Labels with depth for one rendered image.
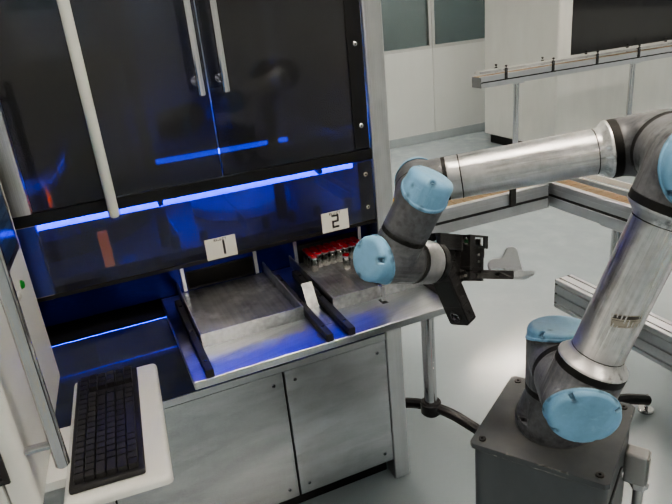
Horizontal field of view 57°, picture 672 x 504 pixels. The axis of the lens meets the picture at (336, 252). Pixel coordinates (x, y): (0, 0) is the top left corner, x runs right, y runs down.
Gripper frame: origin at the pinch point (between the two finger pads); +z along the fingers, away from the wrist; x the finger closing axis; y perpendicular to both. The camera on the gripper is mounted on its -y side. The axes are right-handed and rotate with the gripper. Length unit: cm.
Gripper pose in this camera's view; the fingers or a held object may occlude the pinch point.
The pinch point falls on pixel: (499, 276)
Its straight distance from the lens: 123.0
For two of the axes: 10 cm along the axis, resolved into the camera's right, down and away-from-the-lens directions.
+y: 0.2, -10.0, 0.5
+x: -6.5, 0.2, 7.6
